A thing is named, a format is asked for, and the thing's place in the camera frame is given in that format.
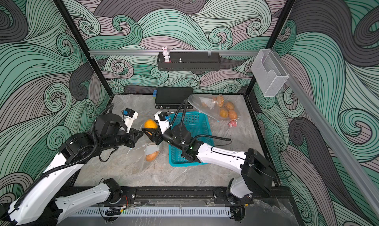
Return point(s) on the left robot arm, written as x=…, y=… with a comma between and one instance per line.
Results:
x=39, y=206

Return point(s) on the white pink bunny figurine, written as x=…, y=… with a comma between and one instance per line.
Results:
x=166, y=54

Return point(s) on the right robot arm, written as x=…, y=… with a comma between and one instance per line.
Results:
x=256, y=172

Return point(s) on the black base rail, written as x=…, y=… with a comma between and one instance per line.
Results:
x=218, y=194

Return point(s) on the clear blue-zipper bag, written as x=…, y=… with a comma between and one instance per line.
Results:
x=135, y=159
x=217, y=107

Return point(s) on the white slotted cable duct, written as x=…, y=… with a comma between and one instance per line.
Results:
x=150, y=211

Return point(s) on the teal plastic basket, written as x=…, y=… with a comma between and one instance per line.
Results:
x=196, y=123

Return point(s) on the pink small toy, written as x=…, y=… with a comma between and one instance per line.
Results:
x=233, y=123

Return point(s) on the black aluminium case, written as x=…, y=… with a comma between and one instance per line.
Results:
x=171, y=97

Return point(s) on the black wall shelf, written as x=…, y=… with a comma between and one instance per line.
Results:
x=194, y=62

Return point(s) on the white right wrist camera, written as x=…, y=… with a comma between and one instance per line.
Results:
x=163, y=120

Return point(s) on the clear acrylic wall holder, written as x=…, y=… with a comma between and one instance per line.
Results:
x=269, y=72

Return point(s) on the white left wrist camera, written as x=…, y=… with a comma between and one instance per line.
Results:
x=128, y=116

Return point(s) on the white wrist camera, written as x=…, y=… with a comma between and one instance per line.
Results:
x=128, y=116
x=163, y=120

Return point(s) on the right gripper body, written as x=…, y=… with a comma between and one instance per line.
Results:
x=162, y=138

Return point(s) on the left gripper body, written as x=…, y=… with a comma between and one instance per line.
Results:
x=129, y=138

